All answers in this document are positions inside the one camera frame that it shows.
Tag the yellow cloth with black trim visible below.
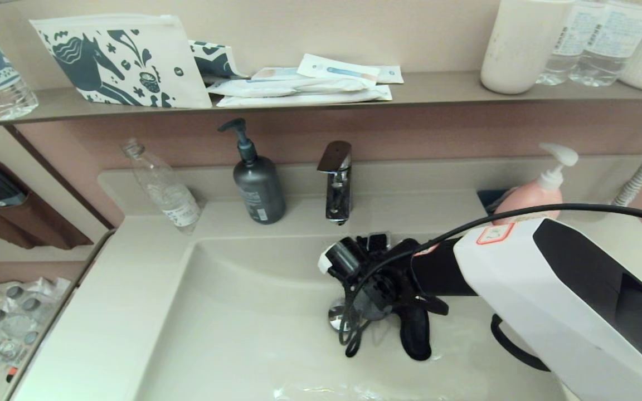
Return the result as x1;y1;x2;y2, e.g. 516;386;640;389
341;304;434;361

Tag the chrome faucet with lever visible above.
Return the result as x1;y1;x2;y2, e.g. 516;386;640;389
317;141;353;226

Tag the white ceramic sink basin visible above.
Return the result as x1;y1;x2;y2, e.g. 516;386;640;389
12;156;642;401

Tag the chrome drain stopper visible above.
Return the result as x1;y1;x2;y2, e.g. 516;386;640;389
328;299;355;334

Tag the small blue object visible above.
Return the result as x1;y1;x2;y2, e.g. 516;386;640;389
477;189;514;215

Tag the dark grey pump bottle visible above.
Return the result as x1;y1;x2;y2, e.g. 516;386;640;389
218;118;286;224

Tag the pink soap pump bottle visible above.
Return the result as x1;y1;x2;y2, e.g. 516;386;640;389
493;143;579;224

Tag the long white plastic packet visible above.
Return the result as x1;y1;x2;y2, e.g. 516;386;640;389
216;85;393;109
207;77;376;99

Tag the clear empty plastic bottle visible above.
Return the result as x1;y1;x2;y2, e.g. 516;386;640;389
120;139;203;234

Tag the white packet with blue stripe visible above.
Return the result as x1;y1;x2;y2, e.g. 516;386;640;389
298;54;381;89

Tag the pale pink packet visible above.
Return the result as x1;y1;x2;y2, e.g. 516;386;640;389
251;68;305;82

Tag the small horse print pouch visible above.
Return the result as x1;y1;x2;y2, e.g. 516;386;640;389
188;41;249;86

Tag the tall white cup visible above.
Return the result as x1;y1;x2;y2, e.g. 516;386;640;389
480;0;575;95

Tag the water bottle with white label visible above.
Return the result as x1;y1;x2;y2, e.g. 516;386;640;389
537;0;586;86
569;0;642;87

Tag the large horse print pouch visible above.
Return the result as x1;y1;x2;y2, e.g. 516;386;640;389
28;15;213;110

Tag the plastic wrapped bottle pack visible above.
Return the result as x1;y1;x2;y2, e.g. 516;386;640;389
0;277;74;374

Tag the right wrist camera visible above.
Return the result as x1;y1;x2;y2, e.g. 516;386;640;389
318;233;393;282

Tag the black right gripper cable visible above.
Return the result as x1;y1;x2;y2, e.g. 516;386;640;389
491;315;551;373

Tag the grey wall shelf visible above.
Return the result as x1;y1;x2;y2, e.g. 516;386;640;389
0;70;642;130

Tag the brown wall holder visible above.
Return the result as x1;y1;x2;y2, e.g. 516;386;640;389
0;162;95;251

